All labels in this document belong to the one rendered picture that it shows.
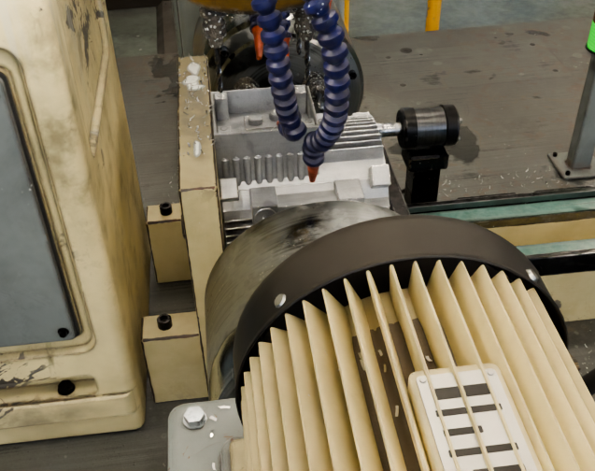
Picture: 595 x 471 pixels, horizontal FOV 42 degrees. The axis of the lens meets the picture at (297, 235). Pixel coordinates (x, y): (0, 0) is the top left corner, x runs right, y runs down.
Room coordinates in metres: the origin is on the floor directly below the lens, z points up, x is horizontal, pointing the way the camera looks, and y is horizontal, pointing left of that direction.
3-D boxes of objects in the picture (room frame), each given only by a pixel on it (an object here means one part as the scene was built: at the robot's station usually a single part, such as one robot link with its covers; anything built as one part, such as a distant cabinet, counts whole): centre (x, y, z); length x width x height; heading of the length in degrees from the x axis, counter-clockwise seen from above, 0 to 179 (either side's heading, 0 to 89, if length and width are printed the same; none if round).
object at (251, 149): (0.80, 0.04, 1.11); 0.12 x 0.11 x 0.07; 96
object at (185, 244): (0.79, 0.15, 0.97); 0.30 x 0.11 x 0.34; 6
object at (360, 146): (0.80, 0.00, 1.02); 0.20 x 0.19 x 0.19; 96
